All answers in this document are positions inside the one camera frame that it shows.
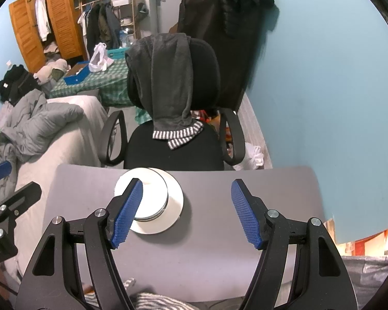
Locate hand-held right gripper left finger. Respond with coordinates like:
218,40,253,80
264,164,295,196
21,177,144,310

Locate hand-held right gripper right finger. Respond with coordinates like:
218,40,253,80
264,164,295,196
230,179,358,310

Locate white cloth on floor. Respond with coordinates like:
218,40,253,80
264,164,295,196
233,144,266,171

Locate grey duvet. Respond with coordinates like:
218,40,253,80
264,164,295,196
0,89,85,201

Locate red and orange bag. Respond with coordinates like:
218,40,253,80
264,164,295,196
194,110,236,151

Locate black clothes pile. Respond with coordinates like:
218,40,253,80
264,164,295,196
0,65,41,105

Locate striped grey cloth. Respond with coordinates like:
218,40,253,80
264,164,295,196
121,278,195,310

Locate beige clothes pile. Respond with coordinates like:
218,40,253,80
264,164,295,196
33,59,69,84

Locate blue cardboard box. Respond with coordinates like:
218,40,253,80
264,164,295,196
63,62,93,85

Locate green checkered tablecloth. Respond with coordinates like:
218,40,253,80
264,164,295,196
48,56,156,123

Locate orange printed box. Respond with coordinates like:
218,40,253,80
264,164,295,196
325,220,388,259

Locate grey tarp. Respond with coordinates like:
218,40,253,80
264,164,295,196
341,255,388,310

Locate grey hoodie with striped cuffs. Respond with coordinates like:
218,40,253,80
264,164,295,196
124,33,205,151

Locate black office chair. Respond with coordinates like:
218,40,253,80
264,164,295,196
99,34,246,171

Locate white plastic bag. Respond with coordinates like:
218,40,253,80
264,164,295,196
88,43,114,72

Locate white hanging shirt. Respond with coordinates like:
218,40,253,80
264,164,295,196
35,0,52,42

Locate blue plastic crate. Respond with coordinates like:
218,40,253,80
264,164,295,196
107,48,131,59

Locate orange wooden wardrobe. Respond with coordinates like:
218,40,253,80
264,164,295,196
8,0,89,73

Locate rack of dark hanging clothes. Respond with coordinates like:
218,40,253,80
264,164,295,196
78,2,122,55

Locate dark hanging coats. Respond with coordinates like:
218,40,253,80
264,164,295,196
160,0,275,113

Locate shelf unit with white boxes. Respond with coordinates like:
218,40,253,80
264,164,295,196
110,0,141,44

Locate grey door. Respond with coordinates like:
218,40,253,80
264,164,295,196
148,0,178,37

